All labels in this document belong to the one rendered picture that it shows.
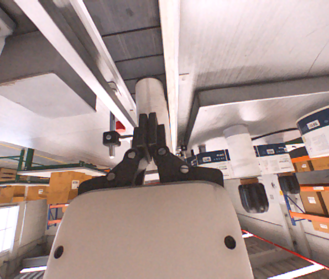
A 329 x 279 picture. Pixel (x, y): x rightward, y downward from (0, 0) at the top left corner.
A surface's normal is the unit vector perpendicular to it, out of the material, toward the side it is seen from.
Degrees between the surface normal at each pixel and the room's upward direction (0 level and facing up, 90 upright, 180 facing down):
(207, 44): 0
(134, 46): 0
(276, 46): 0
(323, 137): 90
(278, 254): 90
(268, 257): 90
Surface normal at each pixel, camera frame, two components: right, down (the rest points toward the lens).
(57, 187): 0.02, -0.34
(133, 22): 0.11, 0.94
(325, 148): -0.98, 0.04
